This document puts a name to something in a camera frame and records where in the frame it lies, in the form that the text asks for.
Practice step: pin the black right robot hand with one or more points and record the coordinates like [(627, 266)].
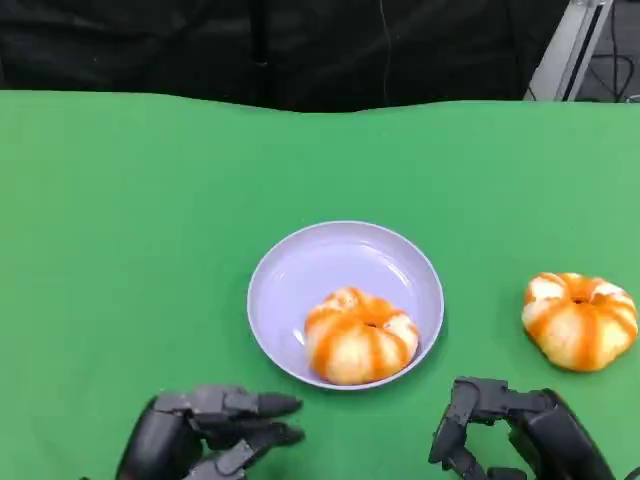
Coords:
[(550, 435)]

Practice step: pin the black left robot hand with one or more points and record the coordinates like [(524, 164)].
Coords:
[(165, 440)]

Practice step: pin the orange and white bread roll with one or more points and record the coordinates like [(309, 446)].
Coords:
[(580, 330), (360, 345)]

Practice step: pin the lilac plate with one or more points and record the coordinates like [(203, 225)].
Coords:
[(310, 270)]

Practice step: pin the green table cloth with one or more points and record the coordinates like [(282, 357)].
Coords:
[(150, 200)]

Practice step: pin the black backdrop cloth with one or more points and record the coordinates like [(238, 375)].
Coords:
[(200, 45)]

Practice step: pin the aluminium frame post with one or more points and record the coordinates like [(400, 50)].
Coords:
[(575, 55)]

